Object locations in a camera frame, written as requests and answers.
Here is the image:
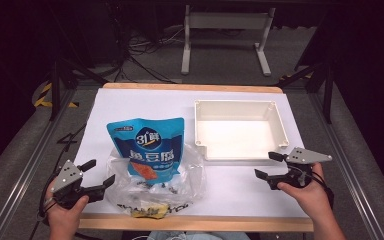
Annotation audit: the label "black floor cables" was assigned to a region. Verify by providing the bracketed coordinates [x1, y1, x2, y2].
[112, 25, 185, 84]

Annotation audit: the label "person's right hand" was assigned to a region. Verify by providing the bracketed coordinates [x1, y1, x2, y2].
[277, 162, 331, 221]

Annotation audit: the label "person's left hand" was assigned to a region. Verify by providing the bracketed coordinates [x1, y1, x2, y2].
[44, 182, 89, 231]

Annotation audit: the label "aluminium rail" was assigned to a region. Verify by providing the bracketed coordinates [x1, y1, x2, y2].
[307, 83, 384, 240]
[0, 89, 78, 240]

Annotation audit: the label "yellow packet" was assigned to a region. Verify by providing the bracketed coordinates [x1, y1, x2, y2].
[131, 203, 171, 220]

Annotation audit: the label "clear plastic bag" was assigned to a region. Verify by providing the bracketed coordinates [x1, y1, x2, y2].
[105, 143, 208, 219]

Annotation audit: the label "white plastic box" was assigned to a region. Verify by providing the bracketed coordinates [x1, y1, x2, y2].
[193, 99, 290, 163]

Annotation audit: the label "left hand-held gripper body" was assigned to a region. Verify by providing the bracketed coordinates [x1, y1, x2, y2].
[50, 159, 105, 210]

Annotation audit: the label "blue snack pouch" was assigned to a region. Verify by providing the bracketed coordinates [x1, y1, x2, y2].
[106, 117, 185, 186]

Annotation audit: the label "black tripod stand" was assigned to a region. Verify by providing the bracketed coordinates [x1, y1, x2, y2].
[48, 57, 110, 122]
[279, 61, 335, 125]

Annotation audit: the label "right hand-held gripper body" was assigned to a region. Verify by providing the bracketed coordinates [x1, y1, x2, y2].
[267, 147, 333, 191]

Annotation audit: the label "yellow black hazard tape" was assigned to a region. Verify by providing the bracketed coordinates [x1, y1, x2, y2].
[33, 82, 80, 109]

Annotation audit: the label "white table sheet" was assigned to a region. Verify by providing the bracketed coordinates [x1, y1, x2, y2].
[74, 87, 310, 220]

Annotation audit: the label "white metal stand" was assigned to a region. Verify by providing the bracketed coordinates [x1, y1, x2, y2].
[180, 4, 277, 78]

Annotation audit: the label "person's light clothing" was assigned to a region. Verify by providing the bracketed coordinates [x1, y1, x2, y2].
[146, 230, 252, 240]

